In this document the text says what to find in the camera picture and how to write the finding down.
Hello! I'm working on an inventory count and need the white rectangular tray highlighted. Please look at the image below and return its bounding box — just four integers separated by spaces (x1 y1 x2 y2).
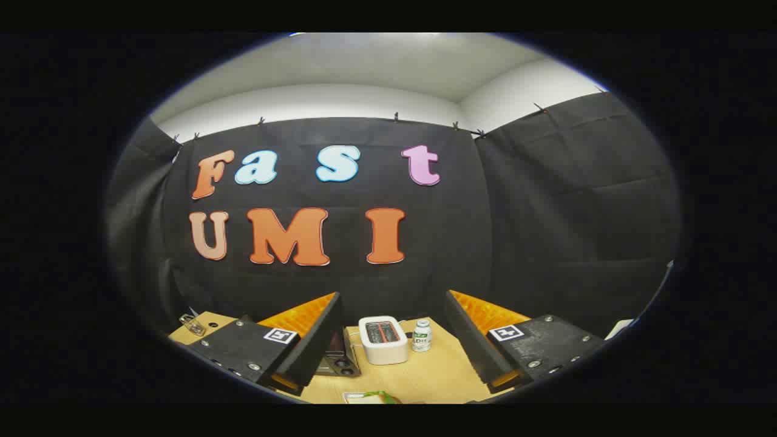
342 391 427 405

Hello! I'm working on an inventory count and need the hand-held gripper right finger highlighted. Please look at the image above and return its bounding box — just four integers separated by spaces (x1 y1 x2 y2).
444 290 608 395

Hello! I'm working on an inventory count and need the clear glass holder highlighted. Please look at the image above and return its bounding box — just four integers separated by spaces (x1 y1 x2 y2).
178 312 208 337

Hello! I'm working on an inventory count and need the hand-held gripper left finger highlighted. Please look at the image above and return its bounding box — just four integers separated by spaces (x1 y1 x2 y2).
188 291 344 398

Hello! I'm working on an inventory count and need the black toaster oven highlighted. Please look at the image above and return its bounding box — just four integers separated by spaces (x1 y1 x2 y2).
316 328 362 378

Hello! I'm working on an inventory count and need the small white drink bottle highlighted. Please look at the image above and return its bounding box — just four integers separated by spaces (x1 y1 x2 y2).
412 319 433 353

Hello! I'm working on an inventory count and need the white pop-up toaster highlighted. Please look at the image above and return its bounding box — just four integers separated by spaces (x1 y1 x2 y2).
358 316 409 366

